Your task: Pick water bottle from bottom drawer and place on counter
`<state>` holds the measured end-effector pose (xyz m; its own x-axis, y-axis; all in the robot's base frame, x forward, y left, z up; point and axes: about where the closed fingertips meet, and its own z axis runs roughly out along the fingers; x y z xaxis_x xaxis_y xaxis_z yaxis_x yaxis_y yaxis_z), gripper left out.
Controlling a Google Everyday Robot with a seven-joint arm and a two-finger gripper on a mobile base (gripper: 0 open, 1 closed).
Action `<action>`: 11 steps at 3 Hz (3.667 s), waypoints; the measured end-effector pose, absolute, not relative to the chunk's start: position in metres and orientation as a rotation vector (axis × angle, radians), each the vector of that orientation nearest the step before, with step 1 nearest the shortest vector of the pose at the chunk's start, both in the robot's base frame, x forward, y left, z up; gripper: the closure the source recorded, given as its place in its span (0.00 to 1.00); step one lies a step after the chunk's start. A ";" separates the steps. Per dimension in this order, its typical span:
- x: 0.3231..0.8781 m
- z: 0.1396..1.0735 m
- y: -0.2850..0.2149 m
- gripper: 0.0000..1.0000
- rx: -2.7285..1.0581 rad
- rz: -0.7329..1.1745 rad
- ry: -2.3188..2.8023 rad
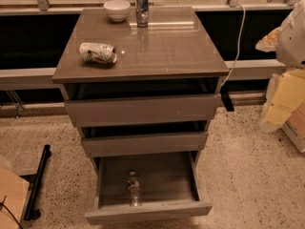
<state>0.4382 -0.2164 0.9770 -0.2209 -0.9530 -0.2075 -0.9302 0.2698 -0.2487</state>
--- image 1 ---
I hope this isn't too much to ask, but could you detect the wooden board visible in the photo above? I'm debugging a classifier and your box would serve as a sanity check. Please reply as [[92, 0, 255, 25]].
[[0, 166, 30, 229]]

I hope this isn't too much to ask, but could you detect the lying white green can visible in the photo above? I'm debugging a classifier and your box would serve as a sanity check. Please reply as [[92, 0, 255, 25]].
[[79, 43, 117, 64]]

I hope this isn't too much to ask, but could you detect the grey middle drawer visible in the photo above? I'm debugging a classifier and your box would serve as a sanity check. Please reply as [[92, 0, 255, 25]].
[[81, 120, 208, 157]]

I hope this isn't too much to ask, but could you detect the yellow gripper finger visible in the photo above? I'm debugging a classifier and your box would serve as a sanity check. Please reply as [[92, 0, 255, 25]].
[[255, 27, 280, 52], [258, 69, 305, 133]]

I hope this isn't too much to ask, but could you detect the clear plastic water bottle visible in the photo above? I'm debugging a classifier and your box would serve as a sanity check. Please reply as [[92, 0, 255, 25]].
[[128, 171, 141, 207]]

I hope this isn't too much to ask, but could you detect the black cable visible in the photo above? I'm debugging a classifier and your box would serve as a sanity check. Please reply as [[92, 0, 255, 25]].
[[0, 196, 24, 229]]

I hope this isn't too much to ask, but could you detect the cardboard box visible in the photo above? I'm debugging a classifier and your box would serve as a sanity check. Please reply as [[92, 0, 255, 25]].
[[282, 102, 305, 153]]

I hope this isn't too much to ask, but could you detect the grey top drawer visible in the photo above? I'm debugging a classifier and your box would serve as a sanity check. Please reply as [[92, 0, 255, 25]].
[[66, 78, 219, 127]]

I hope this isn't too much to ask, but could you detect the black metal bar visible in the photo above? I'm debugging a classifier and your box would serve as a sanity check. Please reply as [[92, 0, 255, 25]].
[[23, 144, 51, 220]]

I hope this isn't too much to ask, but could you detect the grey drawer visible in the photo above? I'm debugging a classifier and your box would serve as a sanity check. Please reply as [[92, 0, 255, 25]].
[[81, 120, 208, 157], [66, 78, 219, 127], [85, 152, 212, 225]]

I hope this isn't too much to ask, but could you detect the grey drawer cabinet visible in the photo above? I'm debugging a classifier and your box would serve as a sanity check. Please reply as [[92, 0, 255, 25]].
[[51, 6, 231, 226]]

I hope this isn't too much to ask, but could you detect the white power cable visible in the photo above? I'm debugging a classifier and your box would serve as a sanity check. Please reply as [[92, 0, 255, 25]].
[[220, 3, 247, 88]]

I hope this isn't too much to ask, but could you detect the white ceramic bowl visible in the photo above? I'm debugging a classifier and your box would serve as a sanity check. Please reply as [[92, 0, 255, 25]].
[[104, 0, 131, 22]]

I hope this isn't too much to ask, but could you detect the black bracket behind cabinet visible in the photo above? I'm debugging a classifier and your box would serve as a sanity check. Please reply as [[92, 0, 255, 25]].
[[221, 93, 234, 112]]

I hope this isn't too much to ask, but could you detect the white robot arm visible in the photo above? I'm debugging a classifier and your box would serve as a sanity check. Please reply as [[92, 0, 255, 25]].
[[255, 0, 305, 132]]

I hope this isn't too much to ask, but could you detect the grey bottom drawer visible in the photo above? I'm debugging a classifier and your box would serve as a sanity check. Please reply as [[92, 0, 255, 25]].
[[85, 152, 212, 225]]

